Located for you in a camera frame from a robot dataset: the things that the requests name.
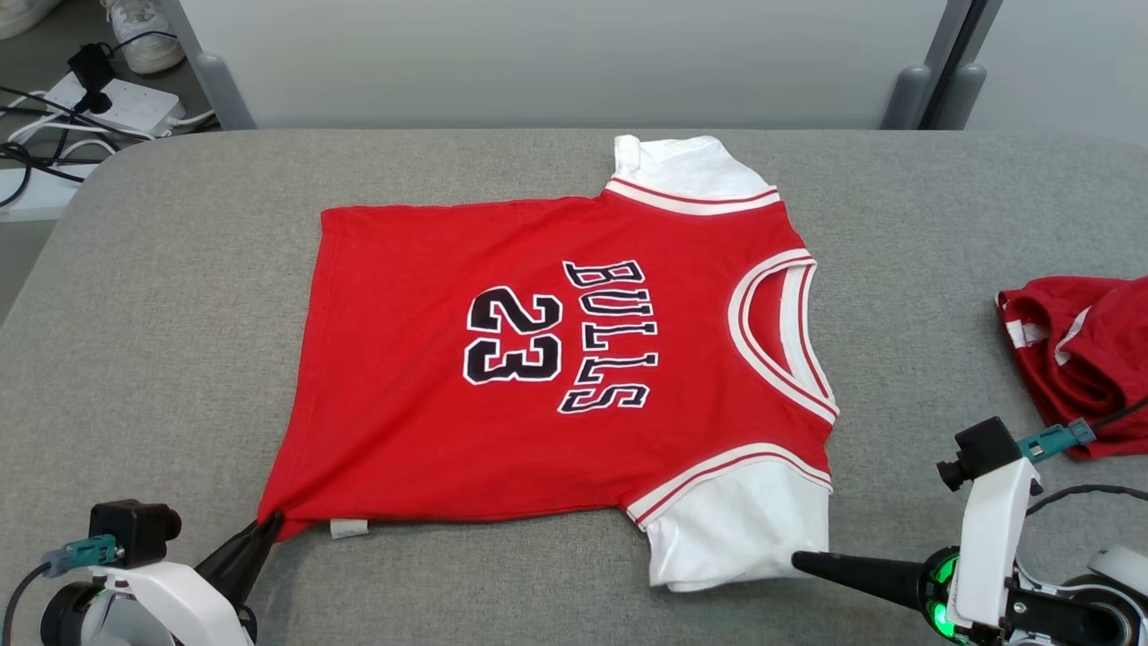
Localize white power strip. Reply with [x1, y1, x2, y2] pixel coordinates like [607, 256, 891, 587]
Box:
[0, 161, 91, 223]
[43, 72, 187, 138]

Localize red basketball shorts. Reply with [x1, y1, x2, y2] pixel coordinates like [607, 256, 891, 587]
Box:
[996, 275, 1148, 460]

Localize white left camera bracket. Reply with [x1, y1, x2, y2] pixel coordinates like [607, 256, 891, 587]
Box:
[90, 561, 252, 646]

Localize camera cable teal connector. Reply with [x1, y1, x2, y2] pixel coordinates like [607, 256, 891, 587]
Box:
[1018, 395, 1148, 517]
[0, 534, 122, 646]

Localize white partition panel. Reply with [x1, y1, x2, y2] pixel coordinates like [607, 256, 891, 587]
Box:
[157, 0, 978, 133]
[937, 0, 1148, 144]

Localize grey partition foot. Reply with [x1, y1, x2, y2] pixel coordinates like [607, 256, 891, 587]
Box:
[933, 63, 987, 132]
[193, 52, 257, 131]
[881, 65, 934, 131]

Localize left camera cable teal connector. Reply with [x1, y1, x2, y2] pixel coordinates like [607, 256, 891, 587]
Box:
[0, 534, 122, 646]

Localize black power cable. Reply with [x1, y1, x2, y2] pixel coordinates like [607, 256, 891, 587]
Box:
[0, 83, 155, 141]

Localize red Bulls 23 jersey shirt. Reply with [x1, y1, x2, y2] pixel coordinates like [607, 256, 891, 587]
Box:
[257, 135, 841, 593]

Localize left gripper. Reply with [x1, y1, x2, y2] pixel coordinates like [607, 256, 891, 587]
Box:
[194, 510, 285, 645]

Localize right camera cable teal connector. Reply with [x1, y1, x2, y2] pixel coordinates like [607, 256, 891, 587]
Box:
[1018, 395, 1148, 517]

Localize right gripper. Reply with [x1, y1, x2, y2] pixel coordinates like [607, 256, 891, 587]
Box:
[791, 547, 1091, 646]

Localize white right camera bracket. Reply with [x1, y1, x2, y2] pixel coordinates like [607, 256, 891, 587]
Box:
[946, 456, 1043, 631]

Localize black power adapter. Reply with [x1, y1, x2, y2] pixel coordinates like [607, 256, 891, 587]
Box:
[67, 43, 116, 116]

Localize white camera bracket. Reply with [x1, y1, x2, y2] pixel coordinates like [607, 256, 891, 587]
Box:
[90, 561, 252, 646]
[946, 456, 1043, 631]

